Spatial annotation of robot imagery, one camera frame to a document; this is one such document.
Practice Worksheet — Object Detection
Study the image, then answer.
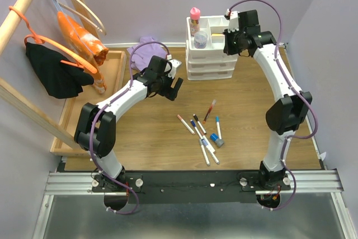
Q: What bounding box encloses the grey blue cap glue bottle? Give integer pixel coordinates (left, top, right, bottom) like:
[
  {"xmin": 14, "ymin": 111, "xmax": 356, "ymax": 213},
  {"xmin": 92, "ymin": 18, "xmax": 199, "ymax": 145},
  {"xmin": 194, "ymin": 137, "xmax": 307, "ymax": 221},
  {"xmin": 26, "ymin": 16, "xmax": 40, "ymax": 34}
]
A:
[{"xmin": 210, "ymin": 133, "xmax": 224, "ymax": 148}]

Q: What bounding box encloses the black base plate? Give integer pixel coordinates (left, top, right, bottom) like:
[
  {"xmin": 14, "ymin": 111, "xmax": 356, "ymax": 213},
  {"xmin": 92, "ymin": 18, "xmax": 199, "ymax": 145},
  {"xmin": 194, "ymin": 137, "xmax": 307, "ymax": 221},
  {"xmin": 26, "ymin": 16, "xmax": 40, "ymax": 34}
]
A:
[{"xmin": 92, "ymin": 169, "xmax": 293, "ymax": 205}]

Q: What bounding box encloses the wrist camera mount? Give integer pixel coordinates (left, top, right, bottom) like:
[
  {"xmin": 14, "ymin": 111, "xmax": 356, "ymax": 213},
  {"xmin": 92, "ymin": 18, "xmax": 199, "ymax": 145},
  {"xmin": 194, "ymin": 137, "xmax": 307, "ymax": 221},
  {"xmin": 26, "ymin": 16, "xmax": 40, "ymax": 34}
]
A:
[
  {"xmin": 164, "ymin": 54, "xmax": 182, "ymax": 78},
  {"xmin": 224, "ymin": 9, "xmax": 239, "ymax": 33}
]

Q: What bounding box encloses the orange white garment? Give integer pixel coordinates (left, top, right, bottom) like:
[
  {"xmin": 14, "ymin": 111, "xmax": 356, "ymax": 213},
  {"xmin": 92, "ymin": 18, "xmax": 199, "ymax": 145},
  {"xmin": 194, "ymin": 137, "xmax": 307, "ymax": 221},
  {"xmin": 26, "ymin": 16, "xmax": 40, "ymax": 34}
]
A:
[{"xmin": 57, "ymin": 11, "xmax": 109, "ymax": 94}]

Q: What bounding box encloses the light blue acrylic marker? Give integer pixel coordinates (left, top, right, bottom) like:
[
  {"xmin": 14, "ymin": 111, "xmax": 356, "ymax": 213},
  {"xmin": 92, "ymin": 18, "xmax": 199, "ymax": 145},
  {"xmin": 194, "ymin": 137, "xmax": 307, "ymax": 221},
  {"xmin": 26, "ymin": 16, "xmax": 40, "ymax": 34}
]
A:
[{"xmin": 215, "ymin": 116, "xmax": 222, "ymax": 139}]

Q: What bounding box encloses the pink cap crayon bottle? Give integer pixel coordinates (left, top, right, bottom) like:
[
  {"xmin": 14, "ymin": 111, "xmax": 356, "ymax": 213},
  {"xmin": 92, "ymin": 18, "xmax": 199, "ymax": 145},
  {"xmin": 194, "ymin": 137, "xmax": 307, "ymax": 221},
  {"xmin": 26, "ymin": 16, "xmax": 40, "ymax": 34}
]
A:
[{"xmin": 189, "ymin": 7, "xmax": 201, "ymax": 36}]

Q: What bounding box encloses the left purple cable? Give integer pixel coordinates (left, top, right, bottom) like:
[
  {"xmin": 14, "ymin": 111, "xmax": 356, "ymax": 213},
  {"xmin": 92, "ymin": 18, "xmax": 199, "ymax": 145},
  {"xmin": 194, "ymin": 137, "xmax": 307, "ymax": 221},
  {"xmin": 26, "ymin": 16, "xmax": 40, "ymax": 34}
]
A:
[{"xmin": 89, "ymin": 42, "xmax": 173, "ymax": 215}]

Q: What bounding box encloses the aluminium rail frame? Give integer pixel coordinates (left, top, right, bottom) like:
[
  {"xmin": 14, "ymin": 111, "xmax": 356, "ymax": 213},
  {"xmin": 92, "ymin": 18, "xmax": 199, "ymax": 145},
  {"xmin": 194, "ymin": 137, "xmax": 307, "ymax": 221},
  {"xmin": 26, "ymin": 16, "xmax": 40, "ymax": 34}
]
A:
[{"xmin": 34, "ymin": 170, "xmax": 357, "ymax": 238}]

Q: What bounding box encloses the red gel pen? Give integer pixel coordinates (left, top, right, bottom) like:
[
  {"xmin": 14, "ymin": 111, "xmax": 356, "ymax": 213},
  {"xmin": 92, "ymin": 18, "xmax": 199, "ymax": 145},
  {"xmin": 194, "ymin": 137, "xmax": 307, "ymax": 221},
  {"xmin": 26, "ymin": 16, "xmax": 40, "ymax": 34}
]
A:
[{"xmin": 202, "ymin": 99, "xmax": 216, "ymax": 124}]

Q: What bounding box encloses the blue wire hanger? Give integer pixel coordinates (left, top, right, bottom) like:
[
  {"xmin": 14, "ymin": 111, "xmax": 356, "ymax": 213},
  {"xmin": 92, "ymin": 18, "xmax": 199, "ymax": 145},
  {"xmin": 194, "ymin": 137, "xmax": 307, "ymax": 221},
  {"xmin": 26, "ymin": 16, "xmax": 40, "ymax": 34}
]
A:
[{"xmin": 52, "ymin": 0, "xmax": 93, "ymax": 53}]

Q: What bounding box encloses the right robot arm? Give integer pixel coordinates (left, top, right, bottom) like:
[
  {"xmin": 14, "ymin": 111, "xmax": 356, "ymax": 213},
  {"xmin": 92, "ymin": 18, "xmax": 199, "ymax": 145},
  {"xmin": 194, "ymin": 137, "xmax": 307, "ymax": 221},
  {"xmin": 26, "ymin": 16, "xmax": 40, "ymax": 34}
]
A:
[{"xmin": 223, "ymin": 10, "xmax": 312, "ymax": 190}]

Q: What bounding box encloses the black cap whiteboard marker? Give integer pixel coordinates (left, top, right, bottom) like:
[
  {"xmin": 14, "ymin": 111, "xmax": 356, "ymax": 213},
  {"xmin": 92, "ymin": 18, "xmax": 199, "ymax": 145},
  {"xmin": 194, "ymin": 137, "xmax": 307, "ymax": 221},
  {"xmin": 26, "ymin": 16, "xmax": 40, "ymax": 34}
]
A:
[{"xmin": 193, "ymin": 114, "xmax": 207, "ymax": 134}]

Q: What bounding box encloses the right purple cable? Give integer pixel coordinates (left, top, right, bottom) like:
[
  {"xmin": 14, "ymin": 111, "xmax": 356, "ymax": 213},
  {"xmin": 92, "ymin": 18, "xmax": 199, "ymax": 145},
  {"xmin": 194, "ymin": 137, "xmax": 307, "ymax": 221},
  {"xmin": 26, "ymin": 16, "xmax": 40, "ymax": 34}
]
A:
[{"xmin": 228, "ymin": 0, "xmax": 319, "ymax": 212}]

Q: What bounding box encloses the wooden hanger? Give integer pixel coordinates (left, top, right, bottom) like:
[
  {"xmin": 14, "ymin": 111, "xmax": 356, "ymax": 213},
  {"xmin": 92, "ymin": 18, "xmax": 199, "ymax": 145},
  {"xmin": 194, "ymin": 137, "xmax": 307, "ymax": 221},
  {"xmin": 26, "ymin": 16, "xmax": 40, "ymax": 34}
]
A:
[{"xmin": 59, "ymin": 0, "xmax": 107, "ymax": 35}]

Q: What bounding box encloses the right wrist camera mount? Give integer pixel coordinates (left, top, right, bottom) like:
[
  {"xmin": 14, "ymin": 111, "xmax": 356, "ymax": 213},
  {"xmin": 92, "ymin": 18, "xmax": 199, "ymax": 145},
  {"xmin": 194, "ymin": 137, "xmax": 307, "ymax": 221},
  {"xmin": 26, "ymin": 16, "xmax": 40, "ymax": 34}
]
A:
[{"xmin": 224, "ymin": 9, "xmax": 239, "ymax": 33}]

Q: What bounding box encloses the clear round jar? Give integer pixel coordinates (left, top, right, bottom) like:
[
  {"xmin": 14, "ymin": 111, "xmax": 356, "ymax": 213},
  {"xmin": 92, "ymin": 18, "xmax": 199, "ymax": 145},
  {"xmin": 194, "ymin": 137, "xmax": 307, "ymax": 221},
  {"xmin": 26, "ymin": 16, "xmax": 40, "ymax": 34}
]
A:
[{"xmin": 194, "ymin": 31, "xmax": 208, "ymax": 49}]

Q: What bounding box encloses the purple cloth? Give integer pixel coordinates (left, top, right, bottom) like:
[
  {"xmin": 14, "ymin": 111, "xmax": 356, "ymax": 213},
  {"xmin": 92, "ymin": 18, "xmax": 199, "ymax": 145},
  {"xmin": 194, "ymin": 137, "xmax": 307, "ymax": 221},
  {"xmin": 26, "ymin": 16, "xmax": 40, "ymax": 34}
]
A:
[{"xmin": 130, "ymin": 43, "xmax": 167, "ymax": 71}]

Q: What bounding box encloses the purple cable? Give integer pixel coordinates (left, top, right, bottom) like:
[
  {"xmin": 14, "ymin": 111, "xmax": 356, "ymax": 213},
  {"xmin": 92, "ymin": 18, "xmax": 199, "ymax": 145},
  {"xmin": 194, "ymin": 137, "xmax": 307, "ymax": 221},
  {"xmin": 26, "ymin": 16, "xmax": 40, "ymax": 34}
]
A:
[
  {"xmin": 228, "ymin": 0, "xmax": 319, "ymax": 212},
  {"xmin": 89, "ymin": 42, "xmax": 173, "ymax": 215}
]

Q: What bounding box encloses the orange hanger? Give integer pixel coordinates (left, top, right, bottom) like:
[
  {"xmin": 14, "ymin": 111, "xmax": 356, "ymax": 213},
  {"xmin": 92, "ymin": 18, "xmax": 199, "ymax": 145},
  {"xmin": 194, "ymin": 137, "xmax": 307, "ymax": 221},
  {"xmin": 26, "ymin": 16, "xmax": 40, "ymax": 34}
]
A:
[{"xmin": 8, "ymin": 6, "xmax": 98, "ymax": 76}]

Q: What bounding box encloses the white plastic drawer organizer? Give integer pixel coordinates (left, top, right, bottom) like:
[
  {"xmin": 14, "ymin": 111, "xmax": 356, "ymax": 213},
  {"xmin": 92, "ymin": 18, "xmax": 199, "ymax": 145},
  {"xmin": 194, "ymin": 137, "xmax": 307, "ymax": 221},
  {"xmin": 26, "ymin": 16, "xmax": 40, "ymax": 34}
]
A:
[{"xmin": 186, "ymin": 16, "xmax": 238, "ymax": 81}]

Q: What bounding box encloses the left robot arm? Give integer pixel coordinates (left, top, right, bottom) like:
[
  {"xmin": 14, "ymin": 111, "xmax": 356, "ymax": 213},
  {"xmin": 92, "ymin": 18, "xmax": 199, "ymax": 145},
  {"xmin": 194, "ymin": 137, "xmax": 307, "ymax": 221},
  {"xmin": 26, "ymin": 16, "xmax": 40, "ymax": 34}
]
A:
[{"xmin": 74, "ymin": 56, "xmax": 183, "ymax": 191}]

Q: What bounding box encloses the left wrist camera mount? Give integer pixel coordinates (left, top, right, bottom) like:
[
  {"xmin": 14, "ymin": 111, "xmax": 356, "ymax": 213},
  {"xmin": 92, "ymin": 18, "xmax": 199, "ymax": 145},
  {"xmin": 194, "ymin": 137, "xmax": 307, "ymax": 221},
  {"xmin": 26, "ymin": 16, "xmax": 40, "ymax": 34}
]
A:
[{"xmin": 164, "ymin": 54, "xmax": 182, "ymax": 78}]

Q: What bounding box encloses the wooden clothes rack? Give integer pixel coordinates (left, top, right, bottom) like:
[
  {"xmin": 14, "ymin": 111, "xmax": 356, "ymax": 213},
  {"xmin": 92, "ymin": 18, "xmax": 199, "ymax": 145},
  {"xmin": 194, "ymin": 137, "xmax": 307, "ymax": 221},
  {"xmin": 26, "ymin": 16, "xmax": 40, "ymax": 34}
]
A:
[{"xmin": 0, "ymin": 0, "xmax": 101, "ymax": 150}]

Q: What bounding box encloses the pink cap white marker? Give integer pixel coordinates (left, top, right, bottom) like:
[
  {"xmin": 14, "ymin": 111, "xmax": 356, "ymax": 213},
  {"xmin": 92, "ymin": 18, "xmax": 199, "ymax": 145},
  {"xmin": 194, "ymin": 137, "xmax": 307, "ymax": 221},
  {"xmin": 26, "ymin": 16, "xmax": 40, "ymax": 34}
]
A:
[{"xmin": 177, "ymin": 114, "xmax": 195, "ymax": 135}]

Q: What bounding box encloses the brown cap white marker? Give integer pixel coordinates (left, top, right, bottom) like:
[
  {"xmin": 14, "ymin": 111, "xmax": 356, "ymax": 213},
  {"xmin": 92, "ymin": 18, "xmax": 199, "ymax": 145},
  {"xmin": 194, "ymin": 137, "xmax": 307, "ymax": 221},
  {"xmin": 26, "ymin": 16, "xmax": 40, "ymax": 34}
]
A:
[{"xmin": 202, "ymin": 135, "xmax": 220, "ymax": 165}]

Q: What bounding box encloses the black garment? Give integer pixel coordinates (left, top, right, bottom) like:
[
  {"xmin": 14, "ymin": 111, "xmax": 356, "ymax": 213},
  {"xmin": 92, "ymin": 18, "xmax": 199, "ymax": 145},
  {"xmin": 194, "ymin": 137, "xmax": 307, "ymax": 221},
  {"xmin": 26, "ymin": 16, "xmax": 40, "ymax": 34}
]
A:
[{"xmin": 26, "ymin": 43, "xmax": 94, "ymax": 99}]

